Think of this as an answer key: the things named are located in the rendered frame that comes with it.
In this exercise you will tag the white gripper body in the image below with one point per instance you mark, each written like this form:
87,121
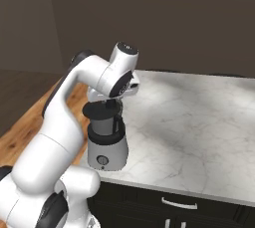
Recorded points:
97,95

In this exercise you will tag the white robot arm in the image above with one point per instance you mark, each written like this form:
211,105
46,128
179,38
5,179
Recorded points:
56,132

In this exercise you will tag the black blender lid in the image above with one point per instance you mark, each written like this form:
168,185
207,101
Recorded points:
98,111

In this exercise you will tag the white blender with grey jar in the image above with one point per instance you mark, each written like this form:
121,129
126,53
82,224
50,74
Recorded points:
111,154

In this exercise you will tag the black drawer front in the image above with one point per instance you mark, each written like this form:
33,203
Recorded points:
139,202

